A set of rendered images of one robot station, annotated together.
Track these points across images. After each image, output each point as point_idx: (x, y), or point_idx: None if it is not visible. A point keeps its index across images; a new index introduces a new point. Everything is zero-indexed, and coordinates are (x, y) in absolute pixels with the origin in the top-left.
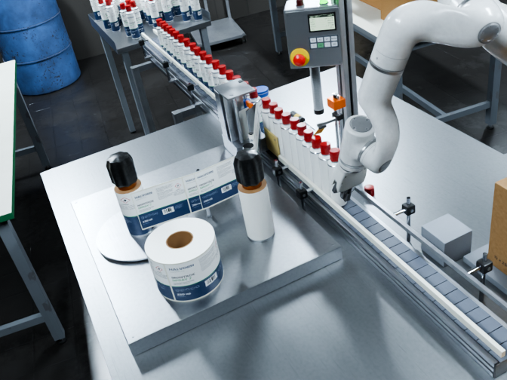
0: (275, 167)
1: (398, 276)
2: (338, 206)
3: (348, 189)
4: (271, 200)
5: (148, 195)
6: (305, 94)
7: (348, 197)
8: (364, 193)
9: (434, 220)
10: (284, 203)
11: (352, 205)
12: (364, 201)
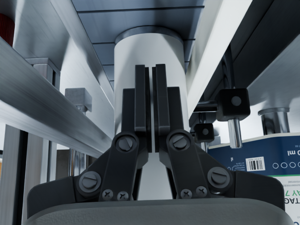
0: (208, 144)
1: None
2: (218, 50)
3: (145, 152)
4: (282, 97)
5: None
6: (59, 144)
7: (149, 89)
8: (40, 128)
9: None
10: (276, 86)
11: (102, 17)
12: (24, 3)
